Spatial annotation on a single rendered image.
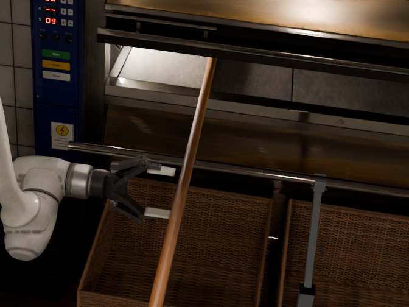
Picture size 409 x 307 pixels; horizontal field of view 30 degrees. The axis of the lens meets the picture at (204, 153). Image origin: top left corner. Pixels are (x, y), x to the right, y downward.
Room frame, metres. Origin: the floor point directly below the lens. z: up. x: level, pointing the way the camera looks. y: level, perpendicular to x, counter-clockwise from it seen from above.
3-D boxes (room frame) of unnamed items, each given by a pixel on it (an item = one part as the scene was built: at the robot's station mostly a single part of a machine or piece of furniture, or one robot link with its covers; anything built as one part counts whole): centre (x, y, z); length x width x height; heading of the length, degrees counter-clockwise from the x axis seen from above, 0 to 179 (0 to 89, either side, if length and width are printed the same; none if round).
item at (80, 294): (1.91, 0.04, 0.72); 0.56 x 0.49 x 0.28; 85
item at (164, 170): (1.61, 0.10, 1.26); 0.07 x 0.03 x 0.01; 87
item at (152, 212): (1.61, 0.10, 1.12); 0.07 x 0.03 x 0.01; 87
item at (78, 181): (1.63, 0.31, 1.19); 0.09 x 0.06 x 0.09; 177
